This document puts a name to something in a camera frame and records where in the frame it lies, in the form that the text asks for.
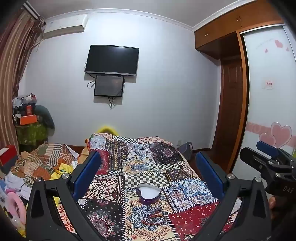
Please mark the white sliding door with hearts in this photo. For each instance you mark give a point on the white sliding door with hearts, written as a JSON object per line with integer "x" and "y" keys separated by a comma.
{"x": 268, "y": 109}

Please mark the pile of assorted items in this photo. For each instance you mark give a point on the pile of assorted items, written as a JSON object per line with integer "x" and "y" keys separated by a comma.
{"x": 23, "y": 100}

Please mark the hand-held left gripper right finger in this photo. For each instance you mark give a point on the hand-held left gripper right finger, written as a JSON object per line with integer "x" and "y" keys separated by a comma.
{"x": 208, "y": 172}

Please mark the small red box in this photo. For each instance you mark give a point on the small red box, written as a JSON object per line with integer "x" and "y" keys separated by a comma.
{"x": 29, "y": 110}

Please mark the paper label on door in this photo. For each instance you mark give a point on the paper label on door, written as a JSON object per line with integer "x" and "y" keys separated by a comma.
{"x": 268, "y": 83}

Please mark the white wall socket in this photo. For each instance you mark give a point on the white wall socket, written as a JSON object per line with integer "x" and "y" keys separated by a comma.
{"x": 179, "y": 141}

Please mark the purple heart-shaped tin box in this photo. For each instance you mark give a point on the purple heart-shaped tin box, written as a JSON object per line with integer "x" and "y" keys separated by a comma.
{"x": 148, "y": 192}

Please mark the brown striped curtain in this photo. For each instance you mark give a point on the brown striped curtain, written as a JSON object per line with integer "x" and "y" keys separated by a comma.
{"x": 13, "y": 69}

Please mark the red and white box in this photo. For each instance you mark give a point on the red and white box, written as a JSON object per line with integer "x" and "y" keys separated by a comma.
{"x": 9, "y": 155}

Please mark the yellow cloth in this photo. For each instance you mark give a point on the yellow cloth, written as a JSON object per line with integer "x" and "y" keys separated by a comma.
{"x": 62, "y": 170}

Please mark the wooden wardrobe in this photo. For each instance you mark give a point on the wooden wardrobe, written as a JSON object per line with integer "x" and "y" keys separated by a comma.
{"x": 215, "y": 34}

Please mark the orange flat box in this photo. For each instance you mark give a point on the orange flat box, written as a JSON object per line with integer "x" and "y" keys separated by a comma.
{"x": 27, "y": 120}

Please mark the orange striped quilt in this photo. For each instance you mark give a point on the orange striped quilt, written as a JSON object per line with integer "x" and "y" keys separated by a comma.
{"x": 41, "y": 157}

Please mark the small black wall monitor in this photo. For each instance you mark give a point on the small black wall monitor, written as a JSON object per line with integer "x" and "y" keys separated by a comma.
{"x": 108, "y": 85}

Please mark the yellow pillow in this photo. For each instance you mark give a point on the yellow pillow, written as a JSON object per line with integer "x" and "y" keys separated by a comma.
{"x": 108, "y": 130}

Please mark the dark green jacket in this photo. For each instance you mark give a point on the dark green jacket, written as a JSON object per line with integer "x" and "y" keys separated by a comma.
{"x": 46, "y": 118}

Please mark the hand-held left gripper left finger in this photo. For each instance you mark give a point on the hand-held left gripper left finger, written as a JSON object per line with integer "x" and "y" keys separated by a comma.
{"x": 89, "y": 169}

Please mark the grey bag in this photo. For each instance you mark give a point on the grey bag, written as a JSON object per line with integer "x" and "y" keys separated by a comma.
{"x": 186, "y": 150}

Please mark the white air conditioner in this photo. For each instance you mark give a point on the white air conditioner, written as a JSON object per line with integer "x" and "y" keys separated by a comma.
{"x": 64, "y": 26}

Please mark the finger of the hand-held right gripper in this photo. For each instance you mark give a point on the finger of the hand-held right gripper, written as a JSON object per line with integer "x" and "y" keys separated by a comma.
{"x": 252, "y": 156}
{"x": 266, "y": 147}

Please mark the pile of clothes and papers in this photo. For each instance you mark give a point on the pile of clothes and papers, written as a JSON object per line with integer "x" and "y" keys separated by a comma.
{"x": 13, "y": 183}

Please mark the patchwork printed blanket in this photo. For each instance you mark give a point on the patchwork printed blanket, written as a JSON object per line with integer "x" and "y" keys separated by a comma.
{"x": 148, "y": 166}

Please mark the black wall television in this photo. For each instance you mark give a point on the black wall television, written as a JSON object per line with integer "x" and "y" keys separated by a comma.
{"x": 112, "y": 60}

